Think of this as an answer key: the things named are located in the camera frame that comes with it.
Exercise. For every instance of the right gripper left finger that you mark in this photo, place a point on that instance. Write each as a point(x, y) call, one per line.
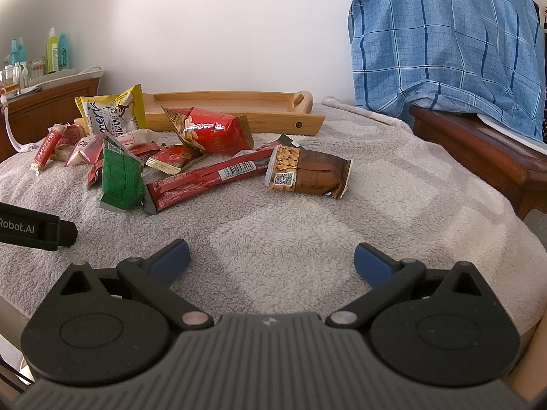
point(104, 326)

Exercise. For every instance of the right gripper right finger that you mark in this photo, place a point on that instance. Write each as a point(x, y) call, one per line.
point(441, 327)

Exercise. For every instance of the red white stick packet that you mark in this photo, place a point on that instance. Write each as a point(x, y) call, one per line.
point(49, 148)

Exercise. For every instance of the pink white pastry packet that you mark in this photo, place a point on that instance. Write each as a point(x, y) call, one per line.
point(88, 149)

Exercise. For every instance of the green snack packet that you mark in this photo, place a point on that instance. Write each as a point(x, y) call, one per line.
point(122, 184)

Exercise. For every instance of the yellow snack bag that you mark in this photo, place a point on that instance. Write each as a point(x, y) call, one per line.
point(114, 114)

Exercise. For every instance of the long red snack bar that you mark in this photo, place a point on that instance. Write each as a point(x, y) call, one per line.
point(170, 191)

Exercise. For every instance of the cherry drop candy packet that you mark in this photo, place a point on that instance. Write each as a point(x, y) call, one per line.
point(173, 159)

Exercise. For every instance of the red peanut bag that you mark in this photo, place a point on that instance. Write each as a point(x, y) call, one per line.
point(210, 131)

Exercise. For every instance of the brown peanut snack bag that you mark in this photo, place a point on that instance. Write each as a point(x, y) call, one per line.
point(298, 170)

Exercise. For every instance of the wooden side cabinet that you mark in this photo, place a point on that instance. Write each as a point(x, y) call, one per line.
point(32, 114)

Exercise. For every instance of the white organizer tray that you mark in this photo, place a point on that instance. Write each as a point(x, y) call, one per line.
point(51, 80)

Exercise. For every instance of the blue bottle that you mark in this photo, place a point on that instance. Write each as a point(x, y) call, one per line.
point(17, 51)

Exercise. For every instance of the dark wooden chair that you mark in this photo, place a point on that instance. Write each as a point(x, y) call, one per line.
point(513, 169)

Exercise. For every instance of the green lotion bottle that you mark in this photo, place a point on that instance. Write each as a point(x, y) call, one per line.
point(51, 52)

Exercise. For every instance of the teal lotion bottle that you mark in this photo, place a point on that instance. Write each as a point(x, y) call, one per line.
point(63, 51)

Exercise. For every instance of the grey patterned towel blanket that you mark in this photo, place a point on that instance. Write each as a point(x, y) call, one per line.
point(255, 250)

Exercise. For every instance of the bamboo serving tray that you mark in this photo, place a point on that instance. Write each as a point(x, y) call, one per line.
point(267, 112)

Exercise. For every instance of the blue plaid cloth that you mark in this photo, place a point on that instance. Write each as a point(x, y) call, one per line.
point(481, 57)

